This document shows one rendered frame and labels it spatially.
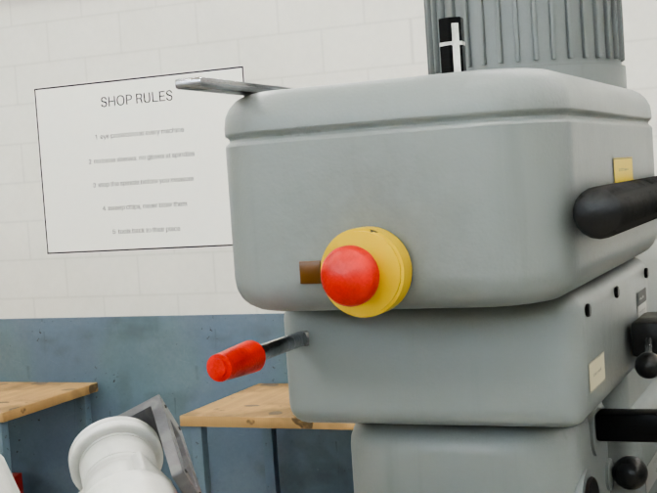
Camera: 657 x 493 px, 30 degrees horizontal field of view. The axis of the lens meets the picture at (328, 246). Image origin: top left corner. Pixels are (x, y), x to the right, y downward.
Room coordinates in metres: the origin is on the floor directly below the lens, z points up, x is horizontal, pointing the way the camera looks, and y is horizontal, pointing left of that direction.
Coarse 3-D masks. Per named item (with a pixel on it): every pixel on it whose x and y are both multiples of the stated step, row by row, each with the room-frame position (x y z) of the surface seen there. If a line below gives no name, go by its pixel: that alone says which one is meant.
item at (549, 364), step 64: (320, 320) 0.95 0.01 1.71; (384, 320) 0.93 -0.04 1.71; (448, 320) 0.91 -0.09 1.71; (512, 320) 0.89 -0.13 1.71; (576, 320) 0.88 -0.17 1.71; (320, 384) 0.95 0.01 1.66; (384, 384) 0.93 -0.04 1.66; (448, 384) 0.91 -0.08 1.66; (512, 384) 0.89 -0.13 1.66; (576, 384) 0.88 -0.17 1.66
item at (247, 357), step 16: (288, 336) 0.93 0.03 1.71; (304, 336) 0.95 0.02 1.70; (224, 352) 0.84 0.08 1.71; (240, 352) 0.85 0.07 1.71; (256, 352) 0.86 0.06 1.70; (272, 352) 0.90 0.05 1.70; (208, 368) 0.83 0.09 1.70; (224, 368) 0.83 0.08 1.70; (240, 368) 0.84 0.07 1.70; (256, 368) 0.87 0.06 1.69
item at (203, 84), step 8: (176, 80) 0.82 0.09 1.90; (184, 80) 0.82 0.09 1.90; (192, 80) 0.82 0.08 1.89; (200, 80) 0.81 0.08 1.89; (208, 80) 0.82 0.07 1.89; (216, 80) 0.84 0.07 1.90; (224, 80) 0.85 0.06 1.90; (232, 80) 0.86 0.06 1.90; (176, 88) 0.82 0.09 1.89; (184, 88) 0.82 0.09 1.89; (192, 88) 0.82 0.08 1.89; (200, 88) 0.83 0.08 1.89; (208, 88) 0.83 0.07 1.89; (216, 88) 0.84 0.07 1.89; (224, 88) 0.85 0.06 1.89; (232, 88) 0.86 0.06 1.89; (240, 88) 0.87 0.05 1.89; (248, 88) 0.89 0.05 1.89; (256, 88) 0.90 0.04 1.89; (264, 88) 0.91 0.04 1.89; (272, 88) 0.93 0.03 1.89; (280, 88) 0.94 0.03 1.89; (288, 88) 0.96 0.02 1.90
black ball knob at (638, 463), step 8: (624, 456) 1.06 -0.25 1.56; (632, 456) 1.06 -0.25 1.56; (616, 464) 1.06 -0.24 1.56; (624, 464) 1.05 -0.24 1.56; (632, 464) 1.05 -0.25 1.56; (640, 464) 1.05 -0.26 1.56; (616, 472) 1.05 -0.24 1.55; (624, 472) 1.05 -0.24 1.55; (632, 472) 1.04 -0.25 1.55; (640, 472) 1.05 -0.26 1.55; (616, 480) 1.05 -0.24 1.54; (624, 480) 1.05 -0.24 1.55; (632, 480) 1.04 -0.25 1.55; (640, 480) 1.05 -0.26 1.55; (624, 488) 1.05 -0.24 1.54; (632, 488) 1.05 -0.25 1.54
